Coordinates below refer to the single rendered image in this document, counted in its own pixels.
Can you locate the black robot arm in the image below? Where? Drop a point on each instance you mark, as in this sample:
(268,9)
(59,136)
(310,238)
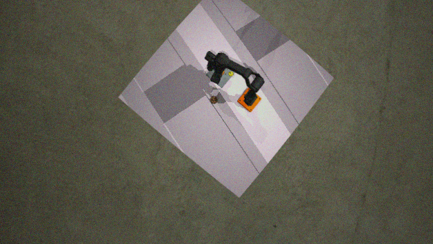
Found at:
(221,61)

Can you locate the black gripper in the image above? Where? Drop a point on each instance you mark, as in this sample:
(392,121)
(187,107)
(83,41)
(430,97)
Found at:
(217,76)

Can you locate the tan gear with dark brown hub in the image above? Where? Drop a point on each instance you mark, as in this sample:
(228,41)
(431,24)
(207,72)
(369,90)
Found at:
(213,99)

